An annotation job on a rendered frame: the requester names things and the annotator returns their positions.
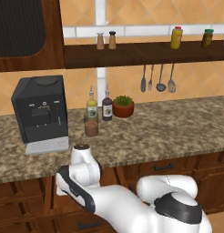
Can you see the grey hanging slotted spoon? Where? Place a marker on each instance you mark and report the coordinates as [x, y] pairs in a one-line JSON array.
[[171, 86]]

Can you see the wooden wall cabinet dark panel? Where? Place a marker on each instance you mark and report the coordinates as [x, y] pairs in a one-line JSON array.
[[22, 33]]

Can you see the dark red sauce bottle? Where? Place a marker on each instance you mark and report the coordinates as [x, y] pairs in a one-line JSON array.
[[107, 110]]

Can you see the olive jar green lid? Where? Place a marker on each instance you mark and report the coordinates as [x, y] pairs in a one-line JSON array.
[[207, 38]]

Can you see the yellow oil bottle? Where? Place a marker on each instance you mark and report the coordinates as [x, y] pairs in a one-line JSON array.
[[92, 109]]

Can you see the grey hanging ladle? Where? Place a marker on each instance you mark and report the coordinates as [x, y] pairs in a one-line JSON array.
[[160, 87]]

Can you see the yellow bottle red cap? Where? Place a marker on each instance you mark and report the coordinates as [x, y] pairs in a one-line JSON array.
[[176, 38]]

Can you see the brown jar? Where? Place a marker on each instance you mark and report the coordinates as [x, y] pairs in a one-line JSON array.
[[91, 129]]

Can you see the black coffee machine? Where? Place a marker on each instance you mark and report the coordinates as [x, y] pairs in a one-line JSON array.
[[41, 112]]

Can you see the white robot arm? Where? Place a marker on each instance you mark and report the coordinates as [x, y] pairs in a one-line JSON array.
[[123, 206]]

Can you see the grey hanging fork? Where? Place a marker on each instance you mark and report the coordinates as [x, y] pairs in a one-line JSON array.
[[150, 83]]

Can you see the black-capped wooden shaker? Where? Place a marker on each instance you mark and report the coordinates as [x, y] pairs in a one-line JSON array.
[[112, 41]]

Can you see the green plant in red pot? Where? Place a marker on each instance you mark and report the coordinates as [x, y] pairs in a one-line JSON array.
[[123, 107]]

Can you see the grey hanging spatula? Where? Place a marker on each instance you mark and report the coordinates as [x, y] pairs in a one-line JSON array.
[[143, 85]]

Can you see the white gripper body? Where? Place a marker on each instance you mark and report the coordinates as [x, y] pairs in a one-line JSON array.
[[61, 191]]

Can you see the wooden cabinet door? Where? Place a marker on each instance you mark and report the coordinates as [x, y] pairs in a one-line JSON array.
[[215, 188]]

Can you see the wooden drawer front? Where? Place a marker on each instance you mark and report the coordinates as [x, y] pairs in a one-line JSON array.
[[183, 165], [68, 223]]

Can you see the wooden cabinet front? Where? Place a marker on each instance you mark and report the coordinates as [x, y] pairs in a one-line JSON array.
[[19, 206]]

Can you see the white-capped wooden shaker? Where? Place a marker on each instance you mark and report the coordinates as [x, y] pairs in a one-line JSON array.
[[100, 42]]

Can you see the dark wooden wall shelf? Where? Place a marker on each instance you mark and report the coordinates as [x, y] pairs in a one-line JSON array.
[[141, 54]]

